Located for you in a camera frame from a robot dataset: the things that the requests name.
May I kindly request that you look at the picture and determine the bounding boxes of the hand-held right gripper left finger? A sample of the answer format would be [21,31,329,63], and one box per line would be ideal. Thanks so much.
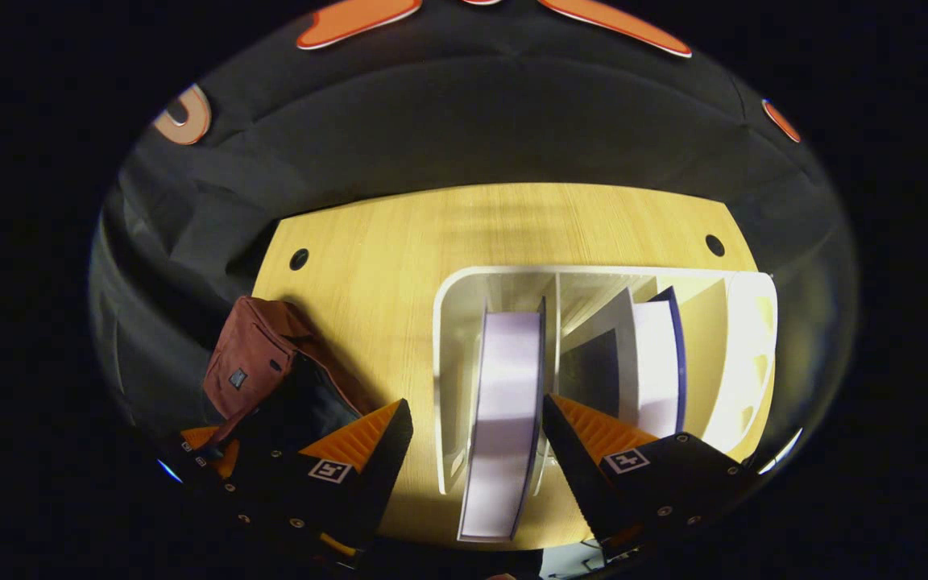
[182,399,414,558]

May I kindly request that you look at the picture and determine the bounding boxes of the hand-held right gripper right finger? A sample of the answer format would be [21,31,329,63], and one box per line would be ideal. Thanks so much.
[542,393,760,561]

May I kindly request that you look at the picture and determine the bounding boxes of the maroon schoolbag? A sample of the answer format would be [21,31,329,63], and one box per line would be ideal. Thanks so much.
[201,296,378,454]

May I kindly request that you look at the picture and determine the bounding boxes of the white spine book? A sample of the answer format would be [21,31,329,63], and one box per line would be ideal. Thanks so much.
[457,298,548,543]

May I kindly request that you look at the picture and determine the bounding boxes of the blue cover book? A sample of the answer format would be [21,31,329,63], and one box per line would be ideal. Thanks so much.
[557,285,689,441]

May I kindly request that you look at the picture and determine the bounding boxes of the white bookshelf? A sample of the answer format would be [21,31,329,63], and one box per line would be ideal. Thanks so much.
[432,266,779,497]

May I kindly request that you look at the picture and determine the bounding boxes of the black backdrop cloth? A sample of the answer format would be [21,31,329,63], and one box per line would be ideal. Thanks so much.
[89,0,860,452]

